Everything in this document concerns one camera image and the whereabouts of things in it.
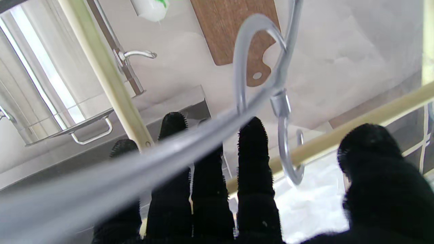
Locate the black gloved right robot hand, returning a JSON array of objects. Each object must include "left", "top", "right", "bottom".
[{"left": 92, "top": 112, "right": 434, "bottom": 244}]

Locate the grey plastic clothes hanger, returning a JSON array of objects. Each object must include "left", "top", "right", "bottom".
[{"left": 0, "top": 0, "right": 305, "bottom": 244}]

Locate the brown wooden cutting board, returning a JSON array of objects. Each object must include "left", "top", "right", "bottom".
[{"left": 190, "top": 0, "right": 282, "bottom": 87}]

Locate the wooden hanging rack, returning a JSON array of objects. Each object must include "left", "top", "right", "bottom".
[{"left": 58, "top": 0, "right": 434, "bottom": 197}]

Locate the large steel stock pot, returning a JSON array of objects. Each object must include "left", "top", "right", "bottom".
[{"left": 0, "top": 0, "right": 158, "bottom": 147}]

